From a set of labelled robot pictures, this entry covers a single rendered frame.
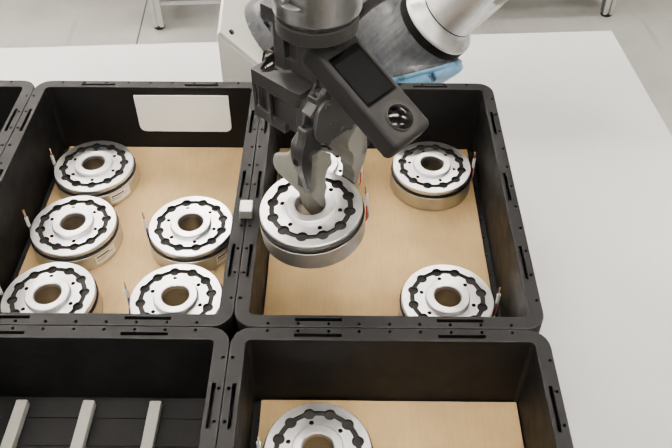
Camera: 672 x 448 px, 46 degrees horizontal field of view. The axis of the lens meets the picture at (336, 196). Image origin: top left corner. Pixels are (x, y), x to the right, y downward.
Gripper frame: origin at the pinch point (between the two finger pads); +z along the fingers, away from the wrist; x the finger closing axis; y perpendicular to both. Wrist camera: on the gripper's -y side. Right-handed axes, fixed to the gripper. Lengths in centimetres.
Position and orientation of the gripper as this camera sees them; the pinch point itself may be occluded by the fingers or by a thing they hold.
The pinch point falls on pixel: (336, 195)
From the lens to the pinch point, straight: 78.5
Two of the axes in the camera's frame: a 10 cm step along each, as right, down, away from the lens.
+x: -6.7, 5.1, -5.3
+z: 0.0, 7.2, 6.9
